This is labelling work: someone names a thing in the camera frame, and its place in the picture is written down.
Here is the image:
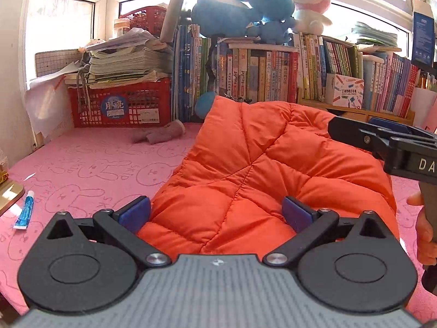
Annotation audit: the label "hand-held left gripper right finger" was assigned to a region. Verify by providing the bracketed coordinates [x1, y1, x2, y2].
[263, 196, 391, 268]

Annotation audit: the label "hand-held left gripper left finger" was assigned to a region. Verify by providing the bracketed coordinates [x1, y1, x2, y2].
[46, 195, 171, 269]

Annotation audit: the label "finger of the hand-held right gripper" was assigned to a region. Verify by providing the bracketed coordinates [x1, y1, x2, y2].
[368, 117, 433, 141]
[328, 116, 393, 160]

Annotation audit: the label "orange down jacket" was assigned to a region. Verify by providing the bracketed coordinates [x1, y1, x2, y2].
[137, 95, 400, 255]

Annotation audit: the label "person's right hand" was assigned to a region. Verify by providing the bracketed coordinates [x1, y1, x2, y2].
[406, 191, 437, 268]

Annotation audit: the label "wooden desk shelf with drawers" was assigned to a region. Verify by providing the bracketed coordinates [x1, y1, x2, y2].
[299, 97, 415, 127]

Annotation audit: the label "white pencil-print box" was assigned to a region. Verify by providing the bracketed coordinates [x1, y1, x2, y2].
[325, 73, 365, 110]

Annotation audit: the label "grey knitted glove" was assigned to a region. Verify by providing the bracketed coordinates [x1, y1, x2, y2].
[131, 121, 186, 145]

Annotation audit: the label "stack of green booklets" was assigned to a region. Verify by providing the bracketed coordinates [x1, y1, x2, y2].
[352, 21, 400, 48]

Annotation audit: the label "dark blue carton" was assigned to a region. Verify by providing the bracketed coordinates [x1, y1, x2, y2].
[411, 0, 436, 67]

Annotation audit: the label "row of books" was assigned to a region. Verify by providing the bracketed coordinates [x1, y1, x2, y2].
[171, 24, 437, 124]

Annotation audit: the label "red plastic crate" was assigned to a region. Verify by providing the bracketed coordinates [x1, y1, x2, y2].
[67, 78, 172, 128]

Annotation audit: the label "blue white toothpaste tube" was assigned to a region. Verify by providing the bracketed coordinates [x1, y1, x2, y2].
[13, 191, 36, 230]

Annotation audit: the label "wooden board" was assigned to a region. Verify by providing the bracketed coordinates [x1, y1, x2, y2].
[0, 178, 26, 217]

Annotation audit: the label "white paper sheets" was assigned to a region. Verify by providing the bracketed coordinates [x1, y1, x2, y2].
[25, 73, 74, 137]

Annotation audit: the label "pink white rabbit plush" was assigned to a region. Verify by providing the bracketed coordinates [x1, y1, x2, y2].
[287, 0, 335, 35]

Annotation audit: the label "stack of paper booklets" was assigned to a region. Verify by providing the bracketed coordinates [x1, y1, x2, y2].
[65, 27, 175, 89]

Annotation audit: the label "blue white-faced plush toy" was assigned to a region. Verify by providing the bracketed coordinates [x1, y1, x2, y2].
[220, 0, 297, 45]

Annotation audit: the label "grid-lined board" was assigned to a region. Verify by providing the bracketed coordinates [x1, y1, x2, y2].
[35, 49, 84, 77]

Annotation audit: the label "big blue plush toy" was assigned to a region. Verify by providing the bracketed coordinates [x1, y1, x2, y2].
[190, 0, 263, 39]

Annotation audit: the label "small plastic jar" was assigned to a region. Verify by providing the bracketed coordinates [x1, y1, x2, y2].
[114, 19, 132, 38]

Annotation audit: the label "red plastic basket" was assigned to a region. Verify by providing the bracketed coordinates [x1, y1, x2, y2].
[119, 6, 168, 36]

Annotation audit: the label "grey braided cord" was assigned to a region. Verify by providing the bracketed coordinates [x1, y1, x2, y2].
[77, 61, 91, 114]

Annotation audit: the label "black strap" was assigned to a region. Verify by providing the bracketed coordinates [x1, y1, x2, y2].
[205, 41, 219, 93]

